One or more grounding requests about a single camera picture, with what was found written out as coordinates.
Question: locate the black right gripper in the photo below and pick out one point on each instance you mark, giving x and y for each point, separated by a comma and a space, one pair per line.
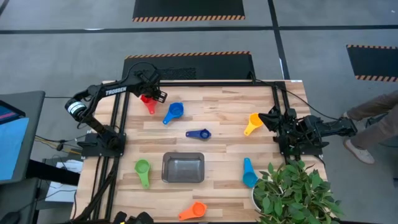
286, 121

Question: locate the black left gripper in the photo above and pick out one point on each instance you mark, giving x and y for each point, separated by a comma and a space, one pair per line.
146, 79

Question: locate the red measuring cup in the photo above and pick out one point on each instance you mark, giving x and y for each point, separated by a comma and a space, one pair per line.
151, 105

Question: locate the yellow measuring cup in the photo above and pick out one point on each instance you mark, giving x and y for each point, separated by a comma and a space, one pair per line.
254, 120

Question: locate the small dark blue measuring cup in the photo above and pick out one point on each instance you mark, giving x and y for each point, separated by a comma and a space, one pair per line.
203, 134

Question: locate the cyan measuring cup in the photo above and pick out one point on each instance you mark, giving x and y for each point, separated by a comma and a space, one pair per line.
249, 179

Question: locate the green measuring cup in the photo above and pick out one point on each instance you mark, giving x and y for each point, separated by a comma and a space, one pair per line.
142, 167

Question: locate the orange measuring cup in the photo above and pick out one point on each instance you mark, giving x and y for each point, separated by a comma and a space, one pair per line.
197, 210

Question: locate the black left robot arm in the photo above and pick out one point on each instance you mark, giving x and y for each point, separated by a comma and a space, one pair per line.
115, 91

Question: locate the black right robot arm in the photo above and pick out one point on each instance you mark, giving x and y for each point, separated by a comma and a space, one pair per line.
329, 126

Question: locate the black hazard-striped floor mat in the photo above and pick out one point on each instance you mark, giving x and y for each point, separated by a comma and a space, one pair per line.
373, 62
186, 7
217, 67

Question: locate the green leafy plant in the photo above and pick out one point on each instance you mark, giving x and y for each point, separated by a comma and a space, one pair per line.
292, 193

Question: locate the person's shoe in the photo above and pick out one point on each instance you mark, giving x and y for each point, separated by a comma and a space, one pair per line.
345, 115
359, 152

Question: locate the white plant pot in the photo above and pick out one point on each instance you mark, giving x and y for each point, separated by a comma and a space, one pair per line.
254, 202

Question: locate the person's leg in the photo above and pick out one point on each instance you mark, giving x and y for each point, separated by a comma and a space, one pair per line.
379, 124

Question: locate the black desk bar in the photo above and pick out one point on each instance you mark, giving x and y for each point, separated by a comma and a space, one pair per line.
53, 172

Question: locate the white papers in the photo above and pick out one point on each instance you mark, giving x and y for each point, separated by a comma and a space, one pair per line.
66, 189

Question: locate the monitor with blue screen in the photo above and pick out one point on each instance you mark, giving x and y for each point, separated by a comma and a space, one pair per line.
12, 146

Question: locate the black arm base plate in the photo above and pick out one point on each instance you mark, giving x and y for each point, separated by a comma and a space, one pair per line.
93, 151
312, 151

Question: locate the black aluminium table frame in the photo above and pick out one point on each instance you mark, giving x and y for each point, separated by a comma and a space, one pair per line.
217, 84

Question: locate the black table-level camera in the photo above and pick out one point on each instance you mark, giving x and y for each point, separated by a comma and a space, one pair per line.
136, 218

